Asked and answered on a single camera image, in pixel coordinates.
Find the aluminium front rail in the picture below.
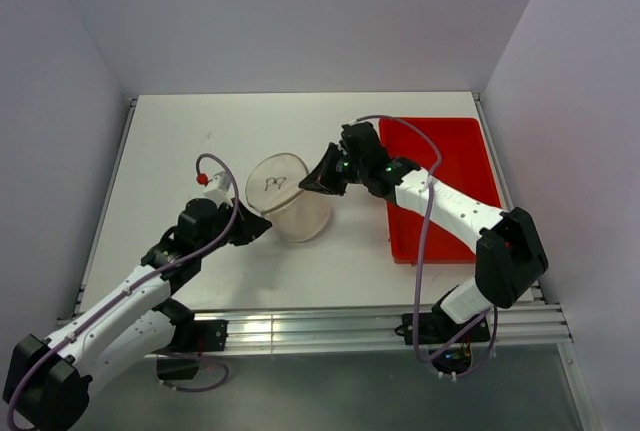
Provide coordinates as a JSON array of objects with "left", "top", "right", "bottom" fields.
[{"left": 195, "top": 300, "right": 572, "bottom": 356}]

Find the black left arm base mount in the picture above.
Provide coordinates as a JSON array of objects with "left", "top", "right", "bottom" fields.
[{"left": 155, "top": 319, "right": 230, "bottom": 388}]

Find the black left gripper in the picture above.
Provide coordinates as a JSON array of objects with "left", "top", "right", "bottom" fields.
[{"left": 196, "top": 196, "right": 270, "bottom": 257}]

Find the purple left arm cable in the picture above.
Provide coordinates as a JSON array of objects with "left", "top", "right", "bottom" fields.
[{"left": 4, "top": 153, "right": 241, "bottom": 431}]

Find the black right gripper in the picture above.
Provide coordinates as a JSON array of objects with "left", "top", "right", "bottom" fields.
[{"left": 301, "top": 141, "right": 369, "bottom": 196}]

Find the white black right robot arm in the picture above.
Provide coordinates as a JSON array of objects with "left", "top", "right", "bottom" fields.
[{"left": 299, "top": 119, "right": 549, "bottom": 344}]

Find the red plastic tray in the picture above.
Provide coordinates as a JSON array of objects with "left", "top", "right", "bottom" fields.
[{"left": 378, "top": 117, "right": 502, "bottom": 265}]

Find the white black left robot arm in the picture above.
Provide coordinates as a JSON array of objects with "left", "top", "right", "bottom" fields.
[{"left": 3, "top": 198, "right": 272, "bottom": 430}]

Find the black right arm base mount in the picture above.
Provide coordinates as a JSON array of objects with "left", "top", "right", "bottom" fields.
[{"left": 394, "top": 312, "right": 493, "bottom": 374}]

